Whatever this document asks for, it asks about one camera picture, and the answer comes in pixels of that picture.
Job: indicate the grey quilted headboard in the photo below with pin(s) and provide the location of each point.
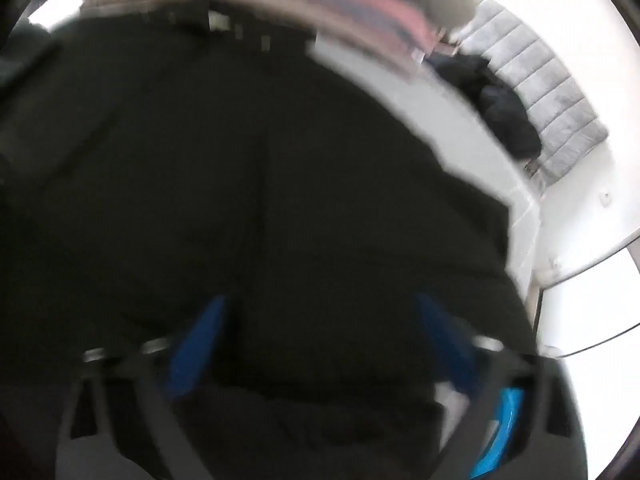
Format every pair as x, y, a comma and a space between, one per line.
550, 90

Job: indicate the cyan plastic object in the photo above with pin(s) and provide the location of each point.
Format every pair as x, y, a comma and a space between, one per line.
507, 412

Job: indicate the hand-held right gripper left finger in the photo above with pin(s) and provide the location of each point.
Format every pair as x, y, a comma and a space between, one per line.
197, 350

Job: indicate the bed with grey checked sheet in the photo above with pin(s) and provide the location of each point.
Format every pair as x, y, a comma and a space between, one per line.
425, 125

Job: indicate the black sweater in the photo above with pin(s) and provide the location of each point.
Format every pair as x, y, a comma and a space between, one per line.
250, 185

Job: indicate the black puffer jacket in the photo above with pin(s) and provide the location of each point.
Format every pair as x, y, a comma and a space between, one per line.
500, 105

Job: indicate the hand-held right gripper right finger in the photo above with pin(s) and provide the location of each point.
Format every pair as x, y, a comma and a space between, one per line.
445, 345

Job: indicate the blue-grey and pink duvet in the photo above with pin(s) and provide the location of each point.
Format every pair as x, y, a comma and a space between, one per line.
390, 15

